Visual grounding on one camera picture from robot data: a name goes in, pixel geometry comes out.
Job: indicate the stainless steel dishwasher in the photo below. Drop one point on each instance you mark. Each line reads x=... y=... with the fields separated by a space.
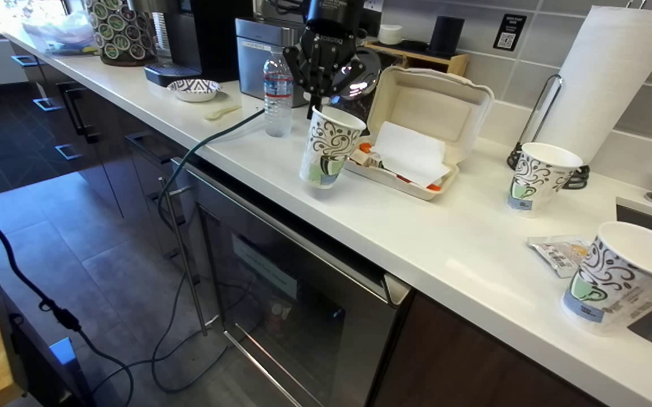
x=294 y=301

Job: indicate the wooden rack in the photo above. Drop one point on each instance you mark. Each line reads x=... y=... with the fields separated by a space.
x=416 y=55

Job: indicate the clear plastic bag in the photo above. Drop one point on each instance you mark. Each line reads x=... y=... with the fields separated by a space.
x=57 y=35

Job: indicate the small white container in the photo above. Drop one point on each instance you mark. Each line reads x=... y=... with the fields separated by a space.
x=390 y=35

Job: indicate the small foil packet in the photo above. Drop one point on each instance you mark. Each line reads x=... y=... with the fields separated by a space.
x=559 y=254

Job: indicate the black wall plate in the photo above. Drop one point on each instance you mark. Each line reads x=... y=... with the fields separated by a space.
x=509 y=32

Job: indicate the white paper towel roll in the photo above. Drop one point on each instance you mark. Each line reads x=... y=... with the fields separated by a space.
x=605 y=74

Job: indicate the black equipment box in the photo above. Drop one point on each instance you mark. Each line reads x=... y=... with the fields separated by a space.
x=38 y=369

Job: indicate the white paper napkin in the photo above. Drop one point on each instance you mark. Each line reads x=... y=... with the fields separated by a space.
x=412 y=154

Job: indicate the clear plastic water bottle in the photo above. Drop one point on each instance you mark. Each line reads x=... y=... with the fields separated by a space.
x=279 y=104

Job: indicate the white plastic spoon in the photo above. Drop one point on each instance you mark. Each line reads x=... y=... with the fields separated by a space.
x=219 y=114

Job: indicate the silver metal canister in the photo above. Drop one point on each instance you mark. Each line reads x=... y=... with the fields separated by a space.
x=253 y=45

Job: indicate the black round glossy appliance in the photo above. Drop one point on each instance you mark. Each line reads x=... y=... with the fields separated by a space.
x=371 y=74

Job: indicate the large patterned paper cup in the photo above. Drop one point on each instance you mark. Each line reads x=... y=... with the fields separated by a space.
x=628 y=273

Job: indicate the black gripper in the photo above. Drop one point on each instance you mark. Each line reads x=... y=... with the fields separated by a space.
x=330 y=23

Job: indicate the beige clamshell takeout box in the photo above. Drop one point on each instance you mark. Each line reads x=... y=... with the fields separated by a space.
x=430 y=101

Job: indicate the green circle patterned container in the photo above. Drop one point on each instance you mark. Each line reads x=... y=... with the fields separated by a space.
x=120 y=29

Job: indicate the black coffee machine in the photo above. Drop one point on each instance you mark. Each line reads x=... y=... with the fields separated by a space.
x=213 y=37

